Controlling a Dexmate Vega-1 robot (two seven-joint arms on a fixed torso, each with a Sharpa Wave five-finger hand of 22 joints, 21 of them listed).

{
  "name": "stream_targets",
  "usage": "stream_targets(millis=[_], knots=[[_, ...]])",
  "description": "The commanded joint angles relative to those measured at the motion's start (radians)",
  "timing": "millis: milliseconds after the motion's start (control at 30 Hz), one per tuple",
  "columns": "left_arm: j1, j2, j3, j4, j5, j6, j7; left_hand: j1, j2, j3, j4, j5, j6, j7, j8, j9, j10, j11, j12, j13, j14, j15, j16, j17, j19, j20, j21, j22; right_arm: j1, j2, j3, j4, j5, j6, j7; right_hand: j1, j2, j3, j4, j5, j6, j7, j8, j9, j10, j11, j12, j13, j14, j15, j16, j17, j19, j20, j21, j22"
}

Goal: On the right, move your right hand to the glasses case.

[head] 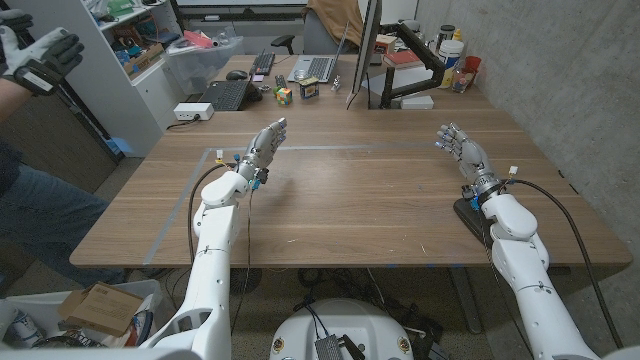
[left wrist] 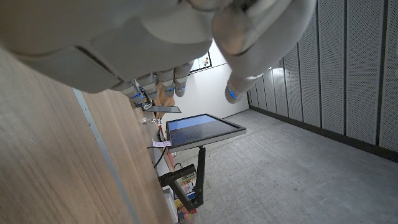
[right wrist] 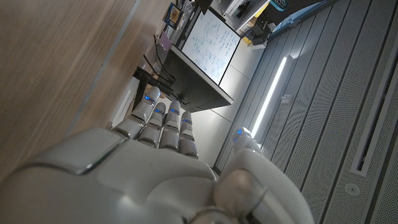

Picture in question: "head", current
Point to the black round fan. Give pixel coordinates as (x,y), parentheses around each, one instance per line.
(245,282)

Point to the clear glass with items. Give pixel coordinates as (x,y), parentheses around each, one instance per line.
(462,82)

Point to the person in blue jeans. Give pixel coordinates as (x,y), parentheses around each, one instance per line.
(45,215)

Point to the colourful puzzle cube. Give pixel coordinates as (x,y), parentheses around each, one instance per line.
(284,96)

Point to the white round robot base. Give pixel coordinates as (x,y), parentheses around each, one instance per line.
(350,320)

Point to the small white flat box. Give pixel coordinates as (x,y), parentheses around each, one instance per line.
(417,102)

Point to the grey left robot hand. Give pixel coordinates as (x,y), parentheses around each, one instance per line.
(262,150)

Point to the yellow bottle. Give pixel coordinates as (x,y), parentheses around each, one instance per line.
(456,35)

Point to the black computer mouse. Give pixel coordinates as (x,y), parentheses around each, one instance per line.
(237,75)

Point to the white paper sheet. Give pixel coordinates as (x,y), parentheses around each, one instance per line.
(415,75)

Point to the pink package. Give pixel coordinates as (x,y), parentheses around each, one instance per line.
(197,39)

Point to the grey table leg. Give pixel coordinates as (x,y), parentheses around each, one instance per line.
(465,300)

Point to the white black gloved person hand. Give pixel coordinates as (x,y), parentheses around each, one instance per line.
(40,57)

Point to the red cup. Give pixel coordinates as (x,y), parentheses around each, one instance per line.
(473,64)

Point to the flat brown cardboard box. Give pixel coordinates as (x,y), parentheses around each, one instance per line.
(105,310)

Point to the black slim keyboard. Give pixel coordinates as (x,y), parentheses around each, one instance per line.
(262,63)

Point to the black glasses case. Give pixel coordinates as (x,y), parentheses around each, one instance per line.
(467,215)

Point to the brown cardboard shelf box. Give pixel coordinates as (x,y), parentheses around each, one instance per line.
(145,60)

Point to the small metal figure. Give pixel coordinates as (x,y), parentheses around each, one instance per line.
(336,84)

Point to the tan jacket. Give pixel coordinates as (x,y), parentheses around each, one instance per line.
(335,17)

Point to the white plastic jar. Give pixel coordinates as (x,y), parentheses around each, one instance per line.
(451,55)

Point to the silver open laptop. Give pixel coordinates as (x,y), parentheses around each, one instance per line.
(315,67)

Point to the small clear glass jar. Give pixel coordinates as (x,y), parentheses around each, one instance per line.
(300,75)

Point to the white shelf cabinet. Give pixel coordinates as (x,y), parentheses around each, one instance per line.
(115,105)

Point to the dark gloved person hand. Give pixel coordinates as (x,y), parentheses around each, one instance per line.
(15,21)

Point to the black remote control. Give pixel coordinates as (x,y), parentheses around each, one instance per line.
(280,81)

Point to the white power strip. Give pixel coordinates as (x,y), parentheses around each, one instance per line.
(192,111)

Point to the black laptop keyboard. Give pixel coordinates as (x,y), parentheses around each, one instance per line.
(227,95)

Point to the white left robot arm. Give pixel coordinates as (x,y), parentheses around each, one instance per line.
(215,260)

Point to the white printed paper cup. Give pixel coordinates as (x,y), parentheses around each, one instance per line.
(22,327)

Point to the clear plastic storage bin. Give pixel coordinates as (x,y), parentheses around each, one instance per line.
(200,67)

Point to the grey office chair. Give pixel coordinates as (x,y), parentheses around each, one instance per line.
(320,37)

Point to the orange white small box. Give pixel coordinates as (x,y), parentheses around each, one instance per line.
(386,44)

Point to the white plastic bin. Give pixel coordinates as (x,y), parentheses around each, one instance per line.
(45,305)

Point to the computer monitor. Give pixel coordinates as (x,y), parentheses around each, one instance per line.
(367,45)

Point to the small printed tin box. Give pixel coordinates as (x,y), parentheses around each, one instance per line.
(309,89)

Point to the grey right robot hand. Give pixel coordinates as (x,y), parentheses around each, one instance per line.
(470,157)

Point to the blue tape piece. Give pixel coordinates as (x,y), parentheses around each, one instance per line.
(120,145)

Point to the bare person forearm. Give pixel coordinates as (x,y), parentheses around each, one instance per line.
(10,100)

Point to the red book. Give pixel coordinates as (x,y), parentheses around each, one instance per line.
(402,58)

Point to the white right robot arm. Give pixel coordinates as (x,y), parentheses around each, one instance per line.
(525,260)

